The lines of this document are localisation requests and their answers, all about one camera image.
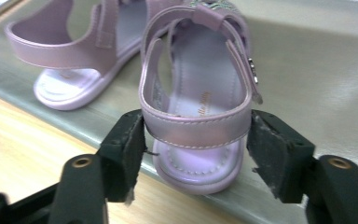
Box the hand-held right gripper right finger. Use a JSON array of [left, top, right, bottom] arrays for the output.
[[246, 108, 358, 224]]

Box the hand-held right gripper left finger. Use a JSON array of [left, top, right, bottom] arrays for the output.
[[48, 108, 147, 224]]

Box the purple child sandal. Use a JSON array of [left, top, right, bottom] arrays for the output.
[[4, 0, 171, 112], [138, 0, 264, 196]]

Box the grey metal shoe rack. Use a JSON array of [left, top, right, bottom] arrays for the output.
[[0, 0, 358, 224]]

